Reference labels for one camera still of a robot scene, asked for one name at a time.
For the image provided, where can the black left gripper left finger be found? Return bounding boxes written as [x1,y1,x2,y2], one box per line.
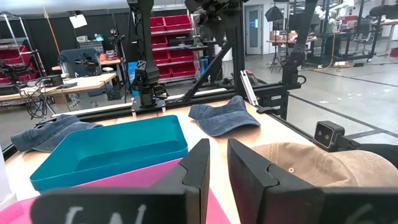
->
[30,138,211,224]

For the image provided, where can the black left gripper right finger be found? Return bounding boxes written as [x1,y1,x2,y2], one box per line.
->
[226,138,398,224]

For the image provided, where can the blue denim cap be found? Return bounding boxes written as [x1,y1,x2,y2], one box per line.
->
[188,95,261,138]
[10,114,103,153]

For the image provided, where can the tan cotton cap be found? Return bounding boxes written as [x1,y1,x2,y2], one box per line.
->
[251,142,398,188]

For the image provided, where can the pinkish red plastic bin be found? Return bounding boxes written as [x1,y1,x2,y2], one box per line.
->
[0,157,231,224]

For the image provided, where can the black control box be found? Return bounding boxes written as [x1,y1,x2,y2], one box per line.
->
[257,91,290,121]

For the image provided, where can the teal blue plastic bin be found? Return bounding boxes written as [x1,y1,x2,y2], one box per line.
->
[29,114,189,193]

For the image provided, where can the silver aluminium extrusion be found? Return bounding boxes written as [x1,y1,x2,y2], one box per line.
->
[239,70,259,106]

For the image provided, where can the red storage bin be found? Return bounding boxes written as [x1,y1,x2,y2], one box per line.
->
[151,35,169,48]
[164,14,192,31]
[169,49,196,62]
[170,63,197,77]
[157,65,172,78]
[149,16,166,32]
[152,50,170,64]

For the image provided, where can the metal storage rack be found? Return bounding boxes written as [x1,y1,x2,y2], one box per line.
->
[149,3,201,84]

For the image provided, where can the wooden background table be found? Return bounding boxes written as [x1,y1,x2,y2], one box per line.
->
[266,30,318,47]

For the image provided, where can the wooden workbench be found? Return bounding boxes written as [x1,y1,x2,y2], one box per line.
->
[0,73,118,103]

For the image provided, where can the white door with window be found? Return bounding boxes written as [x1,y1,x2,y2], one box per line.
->
[244,4,265,55]

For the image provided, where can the black background robot station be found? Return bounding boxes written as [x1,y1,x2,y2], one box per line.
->
[320,0,383,63]

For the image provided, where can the black softbox light stand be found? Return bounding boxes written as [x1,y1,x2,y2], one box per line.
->
[264,5,285,72]

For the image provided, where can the blue office chair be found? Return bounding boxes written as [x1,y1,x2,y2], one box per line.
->
[58,48,103,78]

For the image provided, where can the white paper sheet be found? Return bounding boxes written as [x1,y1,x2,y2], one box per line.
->
[68,14,88,29]

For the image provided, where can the black table-level camera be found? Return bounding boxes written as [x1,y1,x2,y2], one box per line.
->
[313,120,346,149]

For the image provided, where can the black aluminium table frame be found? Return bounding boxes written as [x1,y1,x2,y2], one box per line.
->
[0,0,315,159]

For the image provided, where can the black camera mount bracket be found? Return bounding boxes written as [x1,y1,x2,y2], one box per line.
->
[337,133,398,170]

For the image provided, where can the tangled black cables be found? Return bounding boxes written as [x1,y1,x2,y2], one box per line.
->
[18,82,52,121]

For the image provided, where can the yellow hanging strap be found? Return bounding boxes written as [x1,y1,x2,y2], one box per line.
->
[42,0,62,55]

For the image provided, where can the silver wire shelf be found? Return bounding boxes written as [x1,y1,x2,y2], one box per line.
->
[0,12,47,88]

